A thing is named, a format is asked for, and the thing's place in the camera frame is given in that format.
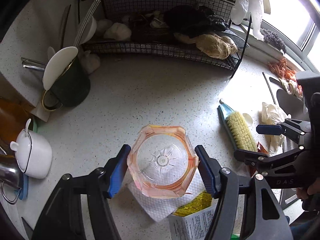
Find small white spoon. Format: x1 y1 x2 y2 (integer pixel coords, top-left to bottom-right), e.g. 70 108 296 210
24 118 32 138

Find dark green mug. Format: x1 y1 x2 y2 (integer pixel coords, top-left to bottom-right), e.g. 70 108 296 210
41 56 91 111

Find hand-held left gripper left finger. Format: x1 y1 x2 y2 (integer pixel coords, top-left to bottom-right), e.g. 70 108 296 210
31 144 132 240

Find red sauce packet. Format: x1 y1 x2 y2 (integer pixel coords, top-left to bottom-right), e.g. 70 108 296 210
247 141 269 178

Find white yellow printed carton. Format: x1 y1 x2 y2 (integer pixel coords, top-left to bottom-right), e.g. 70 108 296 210
168 191 218 240

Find clear plastic cup orange rim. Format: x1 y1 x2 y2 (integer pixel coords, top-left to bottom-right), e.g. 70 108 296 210
127 124 200 199

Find white disposable glove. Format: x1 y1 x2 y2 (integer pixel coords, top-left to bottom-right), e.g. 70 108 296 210
207 0 267 40

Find blue coaster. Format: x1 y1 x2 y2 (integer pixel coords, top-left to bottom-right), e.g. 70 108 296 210
15 174 29 200

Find black wire rack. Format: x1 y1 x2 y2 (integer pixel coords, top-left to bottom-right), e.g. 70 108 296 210
78 0 252 72

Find metal utensil handle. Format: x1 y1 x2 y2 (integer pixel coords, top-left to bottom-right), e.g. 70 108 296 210
21 57 48 71

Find stainless steel kettle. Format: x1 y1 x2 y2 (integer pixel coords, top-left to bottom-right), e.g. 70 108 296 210
0 145 24 205

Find amber oil bottle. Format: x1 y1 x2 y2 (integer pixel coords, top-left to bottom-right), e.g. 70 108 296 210
0 97 35 153

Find white lidded sugar pot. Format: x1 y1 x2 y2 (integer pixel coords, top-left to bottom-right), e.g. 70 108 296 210
10 127 53 180

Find orange mesh scrubber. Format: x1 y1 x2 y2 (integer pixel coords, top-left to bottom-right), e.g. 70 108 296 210
268 58 288 78

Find white rice paddle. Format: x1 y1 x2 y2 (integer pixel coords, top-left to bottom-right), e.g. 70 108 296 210
42 46 79 90

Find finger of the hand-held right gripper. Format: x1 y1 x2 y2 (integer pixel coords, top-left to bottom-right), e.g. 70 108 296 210
256 118 312 146
234 146 310 188

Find blue handled scrub brush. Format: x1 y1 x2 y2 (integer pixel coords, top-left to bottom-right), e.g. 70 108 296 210
217 99 258 153

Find beige rag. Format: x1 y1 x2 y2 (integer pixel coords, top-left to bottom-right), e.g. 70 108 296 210
279 78 304 99

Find garlic bulb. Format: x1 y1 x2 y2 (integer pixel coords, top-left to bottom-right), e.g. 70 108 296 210
103 22 132 41
79 50 101 75

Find metal chopsticks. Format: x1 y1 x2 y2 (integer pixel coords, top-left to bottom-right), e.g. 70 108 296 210
73 0 101 48

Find orange dishcloth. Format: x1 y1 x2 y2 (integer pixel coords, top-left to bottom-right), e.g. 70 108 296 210
285 69 298 82

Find stainless steel sink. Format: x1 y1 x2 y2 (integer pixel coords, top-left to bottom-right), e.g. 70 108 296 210
262 71 309 207

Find person's right hand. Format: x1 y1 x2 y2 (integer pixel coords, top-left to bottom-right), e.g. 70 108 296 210
297 186 314 201

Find dark red bag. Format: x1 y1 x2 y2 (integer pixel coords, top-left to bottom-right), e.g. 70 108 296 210
130 14 175 43

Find white paper towel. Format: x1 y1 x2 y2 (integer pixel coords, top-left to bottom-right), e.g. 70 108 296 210
127 172 213 222

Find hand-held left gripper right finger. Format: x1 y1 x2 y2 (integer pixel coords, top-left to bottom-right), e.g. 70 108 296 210
194 144 293 240

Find black cloth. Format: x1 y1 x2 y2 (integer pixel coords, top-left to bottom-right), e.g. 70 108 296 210
164 4 229 37

